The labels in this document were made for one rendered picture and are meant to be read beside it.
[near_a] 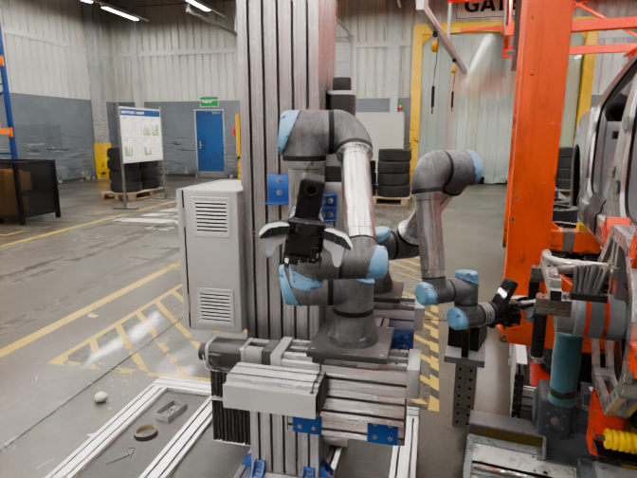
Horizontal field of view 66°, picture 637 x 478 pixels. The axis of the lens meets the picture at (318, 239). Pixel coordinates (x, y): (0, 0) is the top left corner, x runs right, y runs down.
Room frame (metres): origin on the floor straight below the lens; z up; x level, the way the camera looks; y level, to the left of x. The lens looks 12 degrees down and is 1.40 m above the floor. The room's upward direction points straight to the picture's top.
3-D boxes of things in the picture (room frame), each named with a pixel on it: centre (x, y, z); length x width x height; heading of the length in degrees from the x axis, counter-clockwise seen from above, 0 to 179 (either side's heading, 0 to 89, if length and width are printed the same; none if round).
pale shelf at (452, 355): (2.18, -0.71, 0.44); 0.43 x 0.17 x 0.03; 160
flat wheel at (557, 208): (6.13, -2.90, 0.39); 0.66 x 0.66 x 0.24
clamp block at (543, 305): (1.33, -0.67, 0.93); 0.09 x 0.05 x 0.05; 70
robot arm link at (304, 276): (1.08, 0.01, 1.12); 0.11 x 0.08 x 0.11; 91
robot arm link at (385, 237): (1.83, -0.22, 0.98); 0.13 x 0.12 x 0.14; 114
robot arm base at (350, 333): (1.35, -0.10, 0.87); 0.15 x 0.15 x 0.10
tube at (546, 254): (1.56, -0.84, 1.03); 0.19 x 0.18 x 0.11; 70
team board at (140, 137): (9.93, 3.48, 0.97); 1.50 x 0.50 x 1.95; 167
